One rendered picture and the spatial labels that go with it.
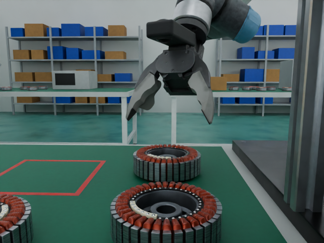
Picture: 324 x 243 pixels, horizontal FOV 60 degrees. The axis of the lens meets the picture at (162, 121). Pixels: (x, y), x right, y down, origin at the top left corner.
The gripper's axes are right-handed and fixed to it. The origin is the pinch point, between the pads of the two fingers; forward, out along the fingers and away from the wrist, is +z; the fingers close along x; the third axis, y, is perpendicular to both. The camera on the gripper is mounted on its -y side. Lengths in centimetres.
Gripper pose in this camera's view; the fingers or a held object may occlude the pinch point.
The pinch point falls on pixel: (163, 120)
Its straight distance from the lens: 45.5
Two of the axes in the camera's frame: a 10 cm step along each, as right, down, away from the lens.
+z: -2.1, 9.1, -3.5
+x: -9.0, -0.4, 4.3
